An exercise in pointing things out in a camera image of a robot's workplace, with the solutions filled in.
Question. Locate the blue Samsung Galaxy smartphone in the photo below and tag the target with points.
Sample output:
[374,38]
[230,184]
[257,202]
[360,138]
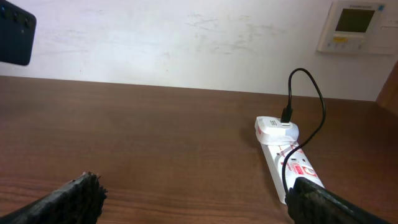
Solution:
[17,34]

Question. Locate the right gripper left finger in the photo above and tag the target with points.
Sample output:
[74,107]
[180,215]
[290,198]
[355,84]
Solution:
[80,201]

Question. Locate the white wall control panel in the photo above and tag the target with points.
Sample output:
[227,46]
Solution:
[360,27]

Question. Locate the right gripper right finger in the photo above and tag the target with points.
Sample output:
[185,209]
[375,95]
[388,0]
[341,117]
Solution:
[308,202]

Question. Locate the brown wooden side partition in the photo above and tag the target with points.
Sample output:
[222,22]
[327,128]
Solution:
[387,97]

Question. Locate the white power strip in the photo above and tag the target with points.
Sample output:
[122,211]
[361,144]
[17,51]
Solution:
[298,165]

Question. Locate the white USB charger adapter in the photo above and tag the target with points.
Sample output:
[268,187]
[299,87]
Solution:
[271,132]

